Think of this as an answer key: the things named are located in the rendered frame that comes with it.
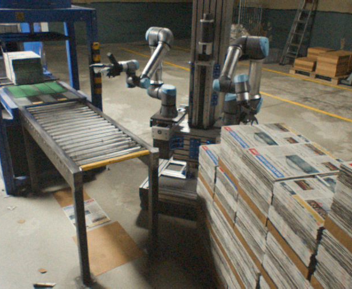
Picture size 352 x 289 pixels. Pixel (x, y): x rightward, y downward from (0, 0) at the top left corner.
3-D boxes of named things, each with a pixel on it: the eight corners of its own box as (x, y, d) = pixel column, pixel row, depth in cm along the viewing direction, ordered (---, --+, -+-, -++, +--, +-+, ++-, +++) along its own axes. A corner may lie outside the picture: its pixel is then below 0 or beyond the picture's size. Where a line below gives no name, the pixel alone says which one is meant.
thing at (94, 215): (111, 220, 283) (111, 219, 282) (77, 233, 268) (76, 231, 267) (93, 199, 311) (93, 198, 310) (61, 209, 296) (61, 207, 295)
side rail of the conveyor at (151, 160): (159, 167, 223) (159, 151, 218) (152, 170, 220) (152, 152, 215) (83, 110, 324) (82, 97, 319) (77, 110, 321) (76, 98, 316)
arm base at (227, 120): (222, 118, 271) (223, 106, 267) (242, 121, 266) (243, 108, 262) (218, 125, 257) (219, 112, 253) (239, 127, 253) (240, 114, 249)
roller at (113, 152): (143, 152, 229) (144, 147, 225) (71, 170, 204) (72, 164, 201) (139, 147, 231) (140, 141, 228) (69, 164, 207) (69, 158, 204)
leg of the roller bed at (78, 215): (92, 281, 224) (83, 189, 197) (83, 285, 221) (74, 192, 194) (88, 275, 229) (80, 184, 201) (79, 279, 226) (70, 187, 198)
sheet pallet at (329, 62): (359, 80, 762) (366, 53, 739) (336, 85, 719) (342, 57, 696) (311, 70, 853) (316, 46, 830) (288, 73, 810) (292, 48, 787)
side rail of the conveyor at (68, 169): (83, 189, 197) (81, 171, 192) (74, 192, 194) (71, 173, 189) (26, 119, 298) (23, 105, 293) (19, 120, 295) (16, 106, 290)
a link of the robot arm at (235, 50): (230, 31, 232) (211, 82, 206) (247, 31, 229) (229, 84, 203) (231, 45, 241) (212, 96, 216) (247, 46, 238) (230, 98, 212)
